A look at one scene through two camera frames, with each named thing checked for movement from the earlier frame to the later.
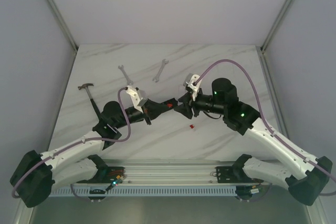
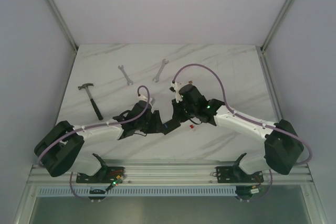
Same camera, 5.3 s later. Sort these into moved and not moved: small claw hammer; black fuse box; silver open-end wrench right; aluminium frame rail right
Moved: black fuse box
Not moved: small claw hammer; silver open-end wrench right; aluminium frame rail right
